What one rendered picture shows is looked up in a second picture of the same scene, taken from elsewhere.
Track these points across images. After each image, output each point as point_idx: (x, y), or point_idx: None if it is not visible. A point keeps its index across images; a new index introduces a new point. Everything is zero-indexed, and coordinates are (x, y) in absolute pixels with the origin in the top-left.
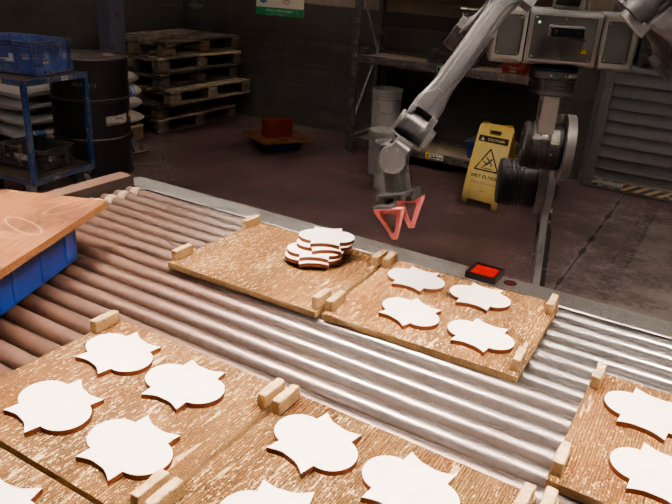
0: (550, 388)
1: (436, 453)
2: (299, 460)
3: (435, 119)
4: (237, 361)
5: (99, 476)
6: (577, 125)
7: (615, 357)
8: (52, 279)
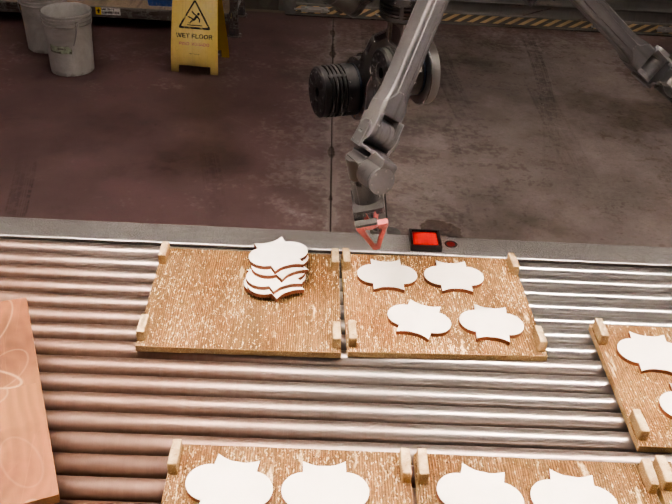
0: (568, 353)
1: (560, 460)
2: None
3: (401, 124)
4: (318, 438)
5: None
6: (436, 48)
7: (582, 299)
8: None
